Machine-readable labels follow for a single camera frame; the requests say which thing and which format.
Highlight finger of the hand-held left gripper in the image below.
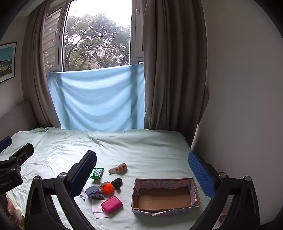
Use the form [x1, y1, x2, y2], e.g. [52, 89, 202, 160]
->
[0, 136, 12, 153]
[8, 143, 34, 167]

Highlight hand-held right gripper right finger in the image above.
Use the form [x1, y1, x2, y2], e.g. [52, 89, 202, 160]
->
[188, 151, 260, 230]

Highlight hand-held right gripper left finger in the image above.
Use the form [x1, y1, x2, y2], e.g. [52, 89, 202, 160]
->
[25, 150, 98, 230]

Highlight grey-blue sock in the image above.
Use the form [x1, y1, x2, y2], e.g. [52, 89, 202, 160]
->
[85, 185, 105, 200]

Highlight orange pompom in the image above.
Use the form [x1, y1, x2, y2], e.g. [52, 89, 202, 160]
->
[100, 181, 115, 195]

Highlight black scrunchie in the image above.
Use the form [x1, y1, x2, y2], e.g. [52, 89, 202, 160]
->
[111, 178, 123, 190]

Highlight white paper sheet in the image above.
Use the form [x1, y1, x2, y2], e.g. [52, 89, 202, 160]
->
[92, 199, 110, 219]

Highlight pink zip wallet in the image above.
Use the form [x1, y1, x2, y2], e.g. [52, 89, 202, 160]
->
[101, 196, 123, 214]

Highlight cardboard box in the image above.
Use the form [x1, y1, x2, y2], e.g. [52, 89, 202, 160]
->
[131, 177, 201, 217]

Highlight person's left hand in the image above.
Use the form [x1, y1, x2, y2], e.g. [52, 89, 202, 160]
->
[6, 197, 21, 226]

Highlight green wipes packet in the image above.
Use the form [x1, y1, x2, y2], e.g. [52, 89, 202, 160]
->
[90, 168, 104, 180]

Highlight beige headboard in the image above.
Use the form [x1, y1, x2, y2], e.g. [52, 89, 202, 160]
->
[0, 100, 40, 133]

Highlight brown plush toy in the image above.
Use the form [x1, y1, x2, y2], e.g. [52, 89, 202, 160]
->
[108, 163, 128, 175]

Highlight pink patterned cloth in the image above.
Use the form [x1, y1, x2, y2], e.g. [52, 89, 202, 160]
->
[218, 210, 228, 224]

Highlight pale green bed sheet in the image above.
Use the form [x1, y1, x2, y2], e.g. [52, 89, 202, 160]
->
[0, 126, 221, 230]

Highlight beige curtain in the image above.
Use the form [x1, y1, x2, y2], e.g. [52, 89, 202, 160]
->
[143, 0, 210, 133]
[21, 0, 69, 129]

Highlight light blue cloth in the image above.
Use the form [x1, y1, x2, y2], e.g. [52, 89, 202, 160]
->
[47, 64, 146, 133]

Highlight window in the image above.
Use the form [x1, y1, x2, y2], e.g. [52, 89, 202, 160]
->
[43, 0, 145, 72]

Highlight framed wall poster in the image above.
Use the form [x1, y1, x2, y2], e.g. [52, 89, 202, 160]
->
[0, 42, 17, 84]

